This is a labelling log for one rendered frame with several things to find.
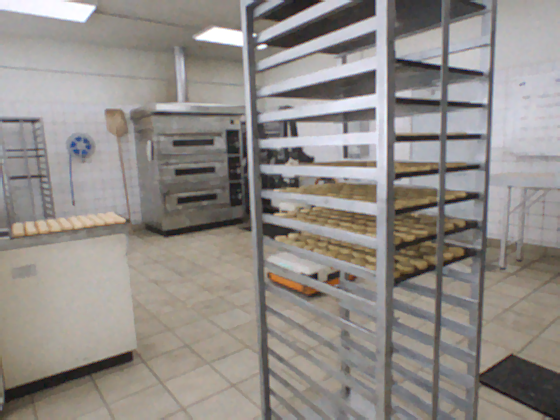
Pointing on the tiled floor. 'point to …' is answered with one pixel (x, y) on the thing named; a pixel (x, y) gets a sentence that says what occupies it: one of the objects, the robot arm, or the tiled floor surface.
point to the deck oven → (189, 166)
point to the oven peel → (117, 137)
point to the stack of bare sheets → (525, 384)
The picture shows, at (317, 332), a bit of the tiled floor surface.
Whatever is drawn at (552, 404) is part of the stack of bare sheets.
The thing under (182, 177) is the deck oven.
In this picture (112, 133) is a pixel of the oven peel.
